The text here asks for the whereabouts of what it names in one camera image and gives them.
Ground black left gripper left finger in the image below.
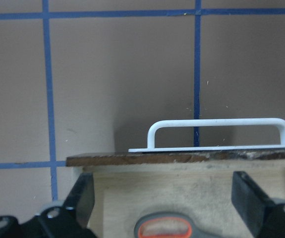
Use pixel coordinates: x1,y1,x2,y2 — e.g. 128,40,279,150
36,173,95,238

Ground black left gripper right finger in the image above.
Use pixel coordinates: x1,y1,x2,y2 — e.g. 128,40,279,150
231,171,285,238

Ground orange grey handled scissors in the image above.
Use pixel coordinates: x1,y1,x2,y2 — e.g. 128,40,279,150
133,211,252,238

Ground wooden drawer with white handle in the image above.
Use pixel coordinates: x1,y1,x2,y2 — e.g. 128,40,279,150
66,119,285,238

